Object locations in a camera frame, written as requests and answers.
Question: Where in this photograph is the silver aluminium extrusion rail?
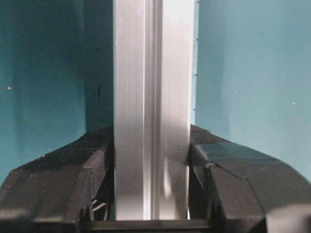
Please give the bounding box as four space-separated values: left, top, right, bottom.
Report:
113 0 195 221

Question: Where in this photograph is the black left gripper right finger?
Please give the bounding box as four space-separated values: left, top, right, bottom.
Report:
189 125 311 233

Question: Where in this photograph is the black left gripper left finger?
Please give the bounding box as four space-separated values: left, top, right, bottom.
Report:
0 126 114 233

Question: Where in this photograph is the teal green table mat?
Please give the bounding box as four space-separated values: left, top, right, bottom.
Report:
0 0 311 180

